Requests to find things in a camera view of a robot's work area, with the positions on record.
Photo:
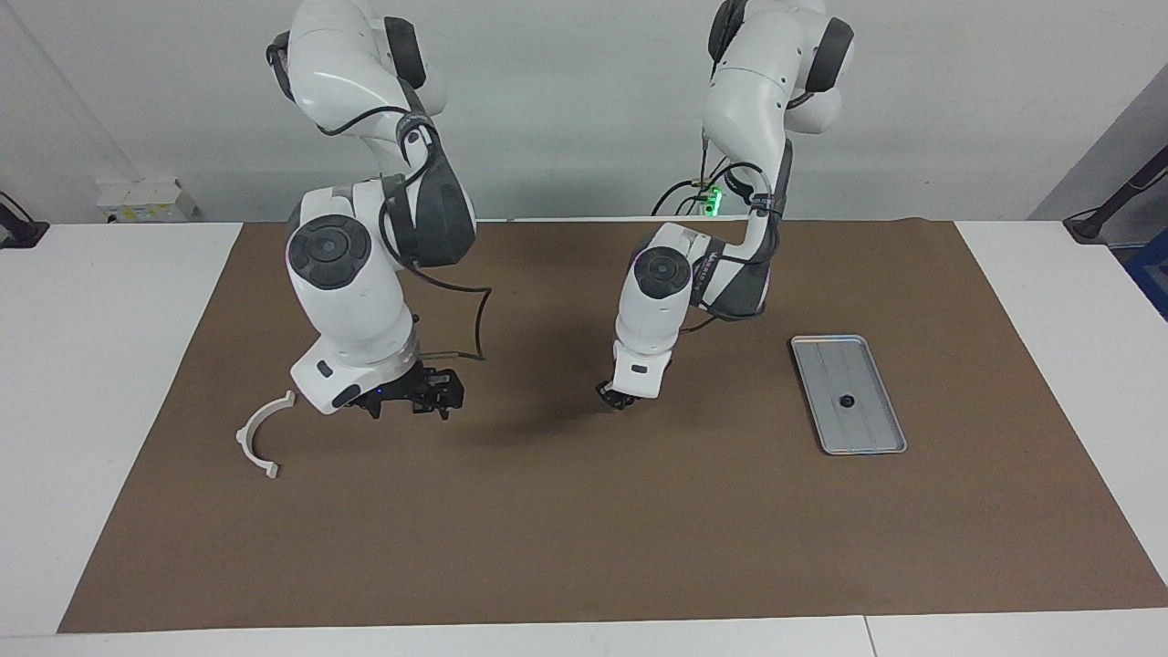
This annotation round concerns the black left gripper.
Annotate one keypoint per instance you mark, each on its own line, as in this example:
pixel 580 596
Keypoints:
pixel 619 398

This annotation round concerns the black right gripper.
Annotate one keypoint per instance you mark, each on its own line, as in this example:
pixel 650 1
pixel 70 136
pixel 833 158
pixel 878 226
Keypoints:
pixel 397 388

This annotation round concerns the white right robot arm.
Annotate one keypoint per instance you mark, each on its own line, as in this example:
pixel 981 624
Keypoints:
pixel 356 301

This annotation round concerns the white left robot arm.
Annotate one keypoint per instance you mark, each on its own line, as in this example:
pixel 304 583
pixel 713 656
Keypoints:
pixel 748 100

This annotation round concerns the silver metal tray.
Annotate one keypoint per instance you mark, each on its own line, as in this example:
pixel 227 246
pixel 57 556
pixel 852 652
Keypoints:
pixel 867 429

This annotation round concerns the brown table mat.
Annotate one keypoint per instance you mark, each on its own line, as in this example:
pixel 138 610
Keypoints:
pixel 584 529

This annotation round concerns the white power strip box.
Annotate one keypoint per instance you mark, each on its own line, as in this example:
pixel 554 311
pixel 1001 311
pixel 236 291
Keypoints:
pixel 146 201

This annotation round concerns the blue crate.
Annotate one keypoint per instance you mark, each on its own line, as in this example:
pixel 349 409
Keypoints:
pixel 1152 274

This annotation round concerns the white curved plastic bracket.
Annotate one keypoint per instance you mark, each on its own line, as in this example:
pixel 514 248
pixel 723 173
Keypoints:
pixel 248 438

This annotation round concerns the black clamp mount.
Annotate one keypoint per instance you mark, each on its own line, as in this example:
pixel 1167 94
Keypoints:
pixel 18 230

